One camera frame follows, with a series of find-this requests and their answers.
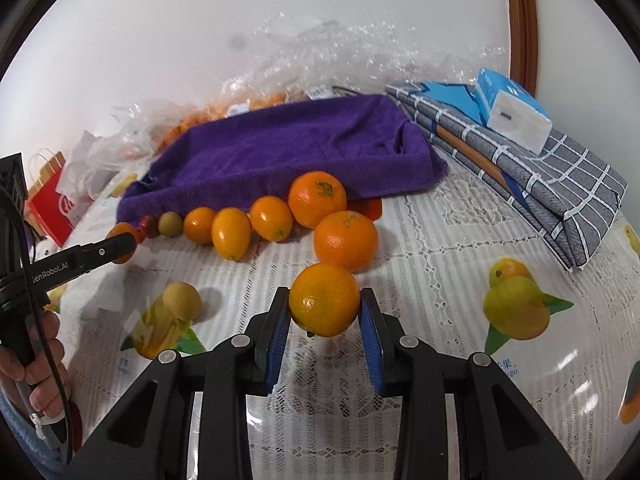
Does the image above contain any small orange tangerine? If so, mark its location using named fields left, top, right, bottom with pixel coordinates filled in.
left=106, top=222, right=144, bottom=264

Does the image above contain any small red apple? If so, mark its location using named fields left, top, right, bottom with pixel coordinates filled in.
left=139, top=214, right=160, bottom=238

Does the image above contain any large orange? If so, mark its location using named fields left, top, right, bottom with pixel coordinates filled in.
left=288, top=171, right=347, bottom=230
left=314, top=210, right=380, bottom=272
left=288, top=262, right=360, bottom=337

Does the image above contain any person's left hand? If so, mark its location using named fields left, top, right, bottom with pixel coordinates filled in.
left=1, top=311, right=70, bottom=418

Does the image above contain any red paper gift bag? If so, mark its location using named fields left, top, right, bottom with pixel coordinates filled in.
left=25, top=152, right=92, bottom=247

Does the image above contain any yellow-brown round fruit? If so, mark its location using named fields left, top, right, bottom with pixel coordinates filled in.
left=162, top=282, right=203, bottom=322

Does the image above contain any crumpled clear plastic bag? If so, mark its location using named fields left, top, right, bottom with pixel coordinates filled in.
left=56, top=99, right=198, bottom=204

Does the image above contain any small green-yellow fruit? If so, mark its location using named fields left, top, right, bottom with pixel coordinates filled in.
left=157, top=211, right=183, bottom=237

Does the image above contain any elongated yellow-orange kumquat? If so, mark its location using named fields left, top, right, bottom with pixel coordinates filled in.
left=210, top=207, right=252, bottom=262

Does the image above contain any small round orange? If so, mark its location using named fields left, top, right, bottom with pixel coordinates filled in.
left=182, top=207, right=216, bottom=245

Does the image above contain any oval kumquat orange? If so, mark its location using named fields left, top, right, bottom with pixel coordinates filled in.
left=248, top=195, right=294, bottom=243

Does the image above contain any grey checked folded cloth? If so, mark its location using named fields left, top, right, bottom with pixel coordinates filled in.
left=385, top=81, right=628, bottom=270

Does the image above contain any purple towel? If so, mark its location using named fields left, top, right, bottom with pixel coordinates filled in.
left=116, top=94, right=447, bottom=226

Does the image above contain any clear plastic bag of oranges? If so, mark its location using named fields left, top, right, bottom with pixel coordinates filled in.
left=155, top=16, right=509, bottom=154

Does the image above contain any blue white tissue pack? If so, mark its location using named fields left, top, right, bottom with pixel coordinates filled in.
left=473, top=68, right=552, bottom=155

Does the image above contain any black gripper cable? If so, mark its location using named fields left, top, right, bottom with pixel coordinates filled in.
left=0, top=184, right=76, bottom=466

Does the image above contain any brown wooden door frame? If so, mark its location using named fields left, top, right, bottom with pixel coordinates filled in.
left=508, top=0, right=539, bottom=96

